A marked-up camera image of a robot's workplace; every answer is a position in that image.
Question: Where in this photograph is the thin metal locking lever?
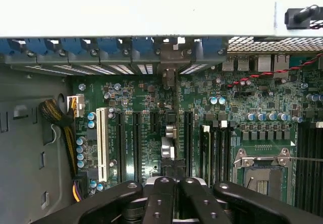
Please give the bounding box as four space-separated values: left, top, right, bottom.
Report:
290 157 323 162

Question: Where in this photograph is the CPU socket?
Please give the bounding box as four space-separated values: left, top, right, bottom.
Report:
233 147 296 205

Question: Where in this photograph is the white power connector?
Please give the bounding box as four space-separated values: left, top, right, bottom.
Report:
67 95 86 119

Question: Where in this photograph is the braided black power cable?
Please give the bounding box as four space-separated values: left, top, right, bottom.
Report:
39 99 81 203

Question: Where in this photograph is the long black expansion slot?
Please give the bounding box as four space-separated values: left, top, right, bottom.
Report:
116 111 126 182
133 111 142 182
185 110 194 177

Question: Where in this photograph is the open black PC case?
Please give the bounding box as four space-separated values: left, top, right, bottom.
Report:
0 1 323 224

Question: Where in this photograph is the red black twisted wire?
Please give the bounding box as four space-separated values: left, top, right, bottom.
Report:
227 53 323 88

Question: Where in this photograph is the black RAM slot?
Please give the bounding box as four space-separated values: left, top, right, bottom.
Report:
200 124 212 185
312 123 318 209
225 125 232 184
305 123 312 208
219 120 226 184
318 123 323 209
298 123 305 207
212 125 219 184

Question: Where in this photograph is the short black expansion slot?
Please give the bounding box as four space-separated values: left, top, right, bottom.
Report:
150 111 160 134

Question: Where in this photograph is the green motherboard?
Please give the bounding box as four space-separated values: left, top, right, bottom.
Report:
72 54 323 209

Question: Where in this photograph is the black intrusion switch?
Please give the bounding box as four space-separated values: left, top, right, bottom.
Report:
284 4 320 30

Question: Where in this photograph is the white expansion slot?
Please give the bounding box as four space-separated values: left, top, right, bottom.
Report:
96 107 109 182

